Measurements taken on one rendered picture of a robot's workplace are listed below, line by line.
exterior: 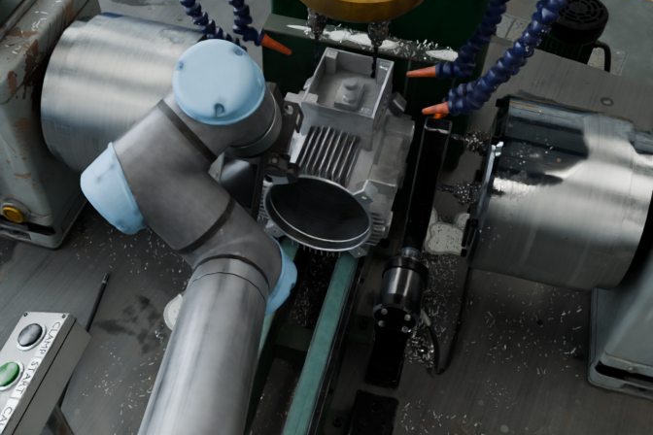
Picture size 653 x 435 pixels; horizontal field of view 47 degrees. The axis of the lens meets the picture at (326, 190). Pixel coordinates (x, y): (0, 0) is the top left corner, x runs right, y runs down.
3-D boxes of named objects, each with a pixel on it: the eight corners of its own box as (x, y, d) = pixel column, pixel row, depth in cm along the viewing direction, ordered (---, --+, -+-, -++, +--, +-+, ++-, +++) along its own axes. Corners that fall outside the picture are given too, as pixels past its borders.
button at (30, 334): (33, 329, 88) (24, 320, 87) (53, 331, 87) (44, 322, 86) (20, 352, 86) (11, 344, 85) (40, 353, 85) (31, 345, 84)
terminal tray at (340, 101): (322, 83, 114) (324, 46, 109) (391, 99, 112) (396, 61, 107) (298, 138, 107) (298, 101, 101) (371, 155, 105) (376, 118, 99)
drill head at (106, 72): (61, 82, 135) (23, -41, 116) (257, 124, 130) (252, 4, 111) (-15, 184, 119) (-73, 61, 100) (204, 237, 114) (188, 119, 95)
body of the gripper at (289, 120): (307, 117, 93) (293, 85, 81) (290, 185, 91) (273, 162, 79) (247, 105, 94) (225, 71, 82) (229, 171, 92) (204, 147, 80)
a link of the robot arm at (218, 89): (143, 79, 66) (216, 14, 66) (179, 115, 77) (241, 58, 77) (201, 142, 64) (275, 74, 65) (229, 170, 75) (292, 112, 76)
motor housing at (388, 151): (294, 147, 126) (295, 58, 112) (406, 174, 124) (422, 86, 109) (255, 239, 114) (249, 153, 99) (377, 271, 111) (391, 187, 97)
